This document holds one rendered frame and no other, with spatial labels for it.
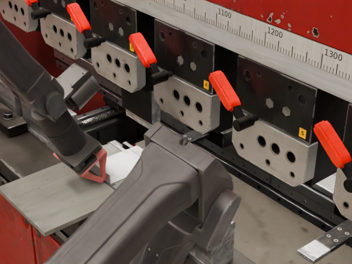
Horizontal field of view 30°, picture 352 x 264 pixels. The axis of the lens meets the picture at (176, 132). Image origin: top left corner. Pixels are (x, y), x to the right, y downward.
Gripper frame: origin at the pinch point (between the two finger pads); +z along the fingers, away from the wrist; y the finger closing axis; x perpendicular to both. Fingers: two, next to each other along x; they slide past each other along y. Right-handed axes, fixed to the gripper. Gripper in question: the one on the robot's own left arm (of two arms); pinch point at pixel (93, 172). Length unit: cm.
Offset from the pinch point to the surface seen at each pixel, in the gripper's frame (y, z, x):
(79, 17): 9.1, -22.8, -17.1
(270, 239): 43, 141, -51
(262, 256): 38, 137, -42
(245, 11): -30, -32, -25
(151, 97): -4.8, -8.3, -16.4
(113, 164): 1.4, 3.8, -4.6
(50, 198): -0.4, -3.4, 9.6
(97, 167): 0.1, 0.0, -1.1
